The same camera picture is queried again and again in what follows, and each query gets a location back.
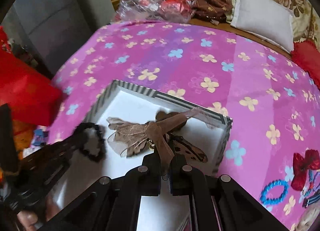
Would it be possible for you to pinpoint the brown ribbon bow clip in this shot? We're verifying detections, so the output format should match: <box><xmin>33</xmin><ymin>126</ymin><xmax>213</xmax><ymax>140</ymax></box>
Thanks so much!
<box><xmin>107</xmin><ymin>108</ymin><xmax>208</xmax><ymax>173</ymax></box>

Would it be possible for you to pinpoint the black scrunchie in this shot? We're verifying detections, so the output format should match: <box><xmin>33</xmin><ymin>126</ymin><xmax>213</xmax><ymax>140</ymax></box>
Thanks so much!
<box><xmin>74</xmin><ymin>122</ymin><xmax>106</xmax><ymax>163</ymax></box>

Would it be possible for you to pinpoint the navy striped watch strap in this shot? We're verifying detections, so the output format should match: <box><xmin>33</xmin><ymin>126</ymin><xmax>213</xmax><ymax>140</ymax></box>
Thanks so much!
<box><xmin>301</xmin><ymin>190</ymin><xmax>320</xmax><ymax>208</ymax></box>

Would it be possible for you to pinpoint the striped white jewelry box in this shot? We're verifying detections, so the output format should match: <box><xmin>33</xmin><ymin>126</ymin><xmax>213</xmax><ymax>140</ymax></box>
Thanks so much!
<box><xmin>47</xmin><ymin>79</ymin><xmax>233</xmax><ymax>231</ymax></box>

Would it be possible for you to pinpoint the red gift bag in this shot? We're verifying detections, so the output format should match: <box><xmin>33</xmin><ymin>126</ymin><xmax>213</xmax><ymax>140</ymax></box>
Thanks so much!
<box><xmin>0</xmin><ymin>29</ymin><xmax>63</xmax><ymax>127</ymax></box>

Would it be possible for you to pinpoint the red bow hair clip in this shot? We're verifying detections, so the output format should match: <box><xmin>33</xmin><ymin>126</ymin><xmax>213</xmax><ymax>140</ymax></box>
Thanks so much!
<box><xmin>291</xmin><ymin>149</ymin><xmax>319</xmax><ymax>191</ymax></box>

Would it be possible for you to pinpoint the pink floral bed sheet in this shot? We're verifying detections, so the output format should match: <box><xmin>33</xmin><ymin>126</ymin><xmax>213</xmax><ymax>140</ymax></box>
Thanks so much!
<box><xmin>47</xmin><ymin>20</ymin><xmax>320</xmax><ymax>231</ymax></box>

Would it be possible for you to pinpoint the red cushion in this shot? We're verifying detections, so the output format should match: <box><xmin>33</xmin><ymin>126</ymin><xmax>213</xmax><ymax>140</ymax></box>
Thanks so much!
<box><xmin>291</xmin><ymin>40</ymin><xmax>320</xmax><ymax>88</ymax></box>

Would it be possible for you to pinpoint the grey cabinet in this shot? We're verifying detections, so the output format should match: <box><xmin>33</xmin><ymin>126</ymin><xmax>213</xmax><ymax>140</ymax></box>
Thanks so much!
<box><xmin>2</xmin><ymin>0</ymin><xmax>93</xmax><ymax>74</ymax></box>

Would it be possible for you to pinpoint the white pillow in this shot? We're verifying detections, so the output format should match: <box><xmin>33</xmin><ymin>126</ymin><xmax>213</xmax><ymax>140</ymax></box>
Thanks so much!
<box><xmin>231</xmin><ymin>0</ymin><xmax>293</xmax><ymax>53</ymax></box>

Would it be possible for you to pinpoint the clear plastic bag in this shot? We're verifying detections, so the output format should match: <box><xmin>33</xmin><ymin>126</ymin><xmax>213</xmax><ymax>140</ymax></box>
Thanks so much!
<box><xmin>113</xmin><ymin>0</ymin><xmax>194</xmax><ymax>23</ymax></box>

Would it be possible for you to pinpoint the blue bead bracelet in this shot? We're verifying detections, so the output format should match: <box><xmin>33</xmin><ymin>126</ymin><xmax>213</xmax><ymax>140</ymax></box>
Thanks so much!
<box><xmin>260</xmin><ymin>179</ymin><xmax>290</xmax><ymax>206</ymax></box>

